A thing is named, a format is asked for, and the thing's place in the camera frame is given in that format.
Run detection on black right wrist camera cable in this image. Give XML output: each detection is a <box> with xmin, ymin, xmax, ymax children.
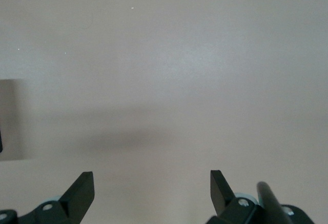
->
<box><xmin>256</xmin><ymin>181</ymin><xmax>292</xmax><ymax>224</ymax></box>

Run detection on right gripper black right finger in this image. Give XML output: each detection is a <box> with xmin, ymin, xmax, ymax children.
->
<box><xmin>206</xmin><ymin>170</ymin><xmax>261</xmax><ymax>224</ymax></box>

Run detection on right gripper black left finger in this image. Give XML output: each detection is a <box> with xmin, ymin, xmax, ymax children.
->
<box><xmin>15</xmin><ymin>171</ymin><xmax>95</xmax><ymax>224</ymax></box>

